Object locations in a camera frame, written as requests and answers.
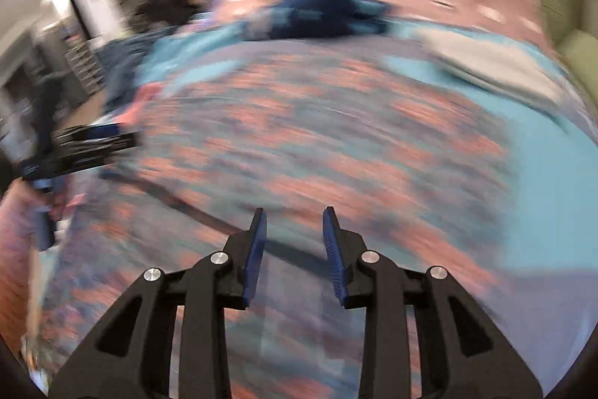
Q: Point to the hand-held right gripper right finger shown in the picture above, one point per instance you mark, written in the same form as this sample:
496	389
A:
334	258

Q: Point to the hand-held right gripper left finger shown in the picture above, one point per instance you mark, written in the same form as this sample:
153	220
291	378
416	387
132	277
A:
254	258

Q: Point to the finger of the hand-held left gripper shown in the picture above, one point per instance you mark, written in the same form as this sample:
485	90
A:
107	142

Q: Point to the orange floral pants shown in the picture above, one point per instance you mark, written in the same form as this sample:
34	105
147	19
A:
303	137

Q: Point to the person's left forearm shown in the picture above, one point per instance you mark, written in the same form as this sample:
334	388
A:
14	212

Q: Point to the pink cloth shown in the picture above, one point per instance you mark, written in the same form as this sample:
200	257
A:
140	102

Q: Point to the grey storage drawers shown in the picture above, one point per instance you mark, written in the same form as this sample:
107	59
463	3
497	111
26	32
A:
86	65

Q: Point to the dark blue cloth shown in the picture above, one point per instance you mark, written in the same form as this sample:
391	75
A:
121	62

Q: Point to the black dark cloth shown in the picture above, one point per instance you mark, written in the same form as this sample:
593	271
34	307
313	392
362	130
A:
159	11

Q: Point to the blue patterned blanket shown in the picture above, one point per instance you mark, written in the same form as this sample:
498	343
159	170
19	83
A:
537	193

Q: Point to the navy star-print garment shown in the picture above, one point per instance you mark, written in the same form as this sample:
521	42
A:
327	13

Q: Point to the folded light grey garment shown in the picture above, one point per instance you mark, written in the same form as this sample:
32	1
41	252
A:
490	57

